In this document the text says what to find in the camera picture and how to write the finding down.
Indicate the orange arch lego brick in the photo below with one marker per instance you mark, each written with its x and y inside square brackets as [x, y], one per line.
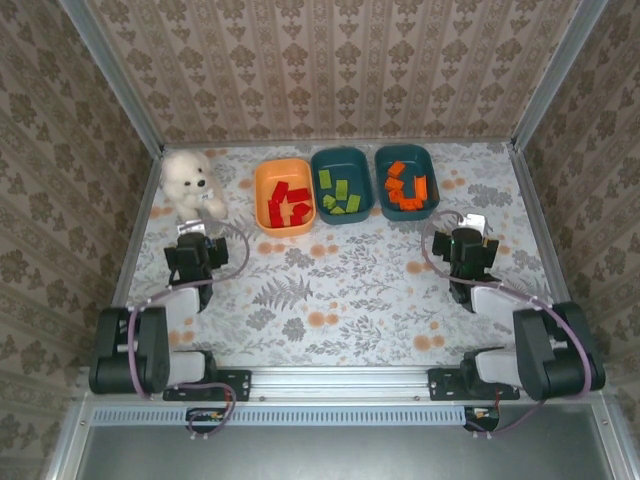
[422, 184]

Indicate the small red lego brick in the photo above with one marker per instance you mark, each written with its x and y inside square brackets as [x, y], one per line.
[295, 219]

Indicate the long red lego brick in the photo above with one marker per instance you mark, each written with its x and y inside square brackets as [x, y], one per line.
[299, 196]

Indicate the long green lego brick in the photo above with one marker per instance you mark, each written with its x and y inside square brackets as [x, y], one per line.
[353, 202]

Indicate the small green lego brick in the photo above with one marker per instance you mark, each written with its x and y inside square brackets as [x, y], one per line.
[337, 210]

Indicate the green six-stud lego brick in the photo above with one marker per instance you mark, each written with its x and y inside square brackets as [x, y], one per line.
[342, 189]

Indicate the green four-stud lego brick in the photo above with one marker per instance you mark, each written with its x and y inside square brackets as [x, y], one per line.
[329, 201]
[325, 178]

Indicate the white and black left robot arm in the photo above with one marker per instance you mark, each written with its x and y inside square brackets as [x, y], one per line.
[125, 350]

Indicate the white plush dog toy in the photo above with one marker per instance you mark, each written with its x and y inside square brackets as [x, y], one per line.
[182, 172]

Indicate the floral table cover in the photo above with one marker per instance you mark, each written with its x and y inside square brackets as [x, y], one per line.
[375, 310]

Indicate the teal plastic bin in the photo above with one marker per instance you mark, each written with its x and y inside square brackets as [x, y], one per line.
[350, 165]
[417, 160]

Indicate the orange plastic bin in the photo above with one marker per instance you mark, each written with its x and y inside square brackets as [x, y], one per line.
[295, 172]

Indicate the black connector box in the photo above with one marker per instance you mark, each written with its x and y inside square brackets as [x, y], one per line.
[482, 416]
[205, 416]

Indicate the grey metal panel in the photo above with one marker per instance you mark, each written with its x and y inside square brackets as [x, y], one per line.
[350, 455]

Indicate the aluminium table edge rail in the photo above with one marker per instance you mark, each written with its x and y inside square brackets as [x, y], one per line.
[145, 200]
[250, 143]
[537, 215]

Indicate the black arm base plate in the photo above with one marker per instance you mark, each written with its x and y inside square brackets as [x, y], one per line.
[445, 385]
[240, 385]

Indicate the aluminium frame post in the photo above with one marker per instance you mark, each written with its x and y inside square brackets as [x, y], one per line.
[556, 75]
[116, 75]

